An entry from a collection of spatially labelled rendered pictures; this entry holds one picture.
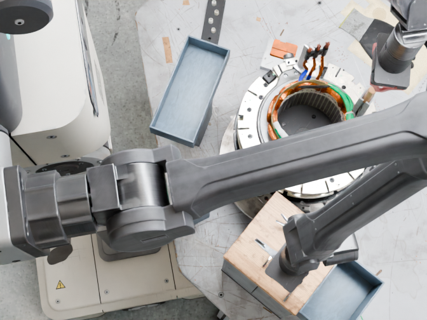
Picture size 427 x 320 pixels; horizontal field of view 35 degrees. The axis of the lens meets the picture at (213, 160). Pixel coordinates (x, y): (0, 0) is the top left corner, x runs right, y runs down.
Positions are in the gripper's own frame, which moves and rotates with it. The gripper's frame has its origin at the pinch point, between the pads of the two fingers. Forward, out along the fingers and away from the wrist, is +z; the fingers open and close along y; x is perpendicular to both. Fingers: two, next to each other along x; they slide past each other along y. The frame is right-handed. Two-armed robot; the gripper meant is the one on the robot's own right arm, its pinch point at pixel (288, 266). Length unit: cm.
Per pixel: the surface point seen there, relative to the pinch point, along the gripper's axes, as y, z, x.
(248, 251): -0.9, 11.8, 8.8
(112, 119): 22, 117, 88
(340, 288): 6.5, 20.2, -12.4
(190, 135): 12.6, 15.3, 36.2
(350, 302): 5.4, 20.3, -16.0
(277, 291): -3.9, 11.9, -1.3
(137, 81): 40, 117, 91
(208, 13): 49, 37, 60
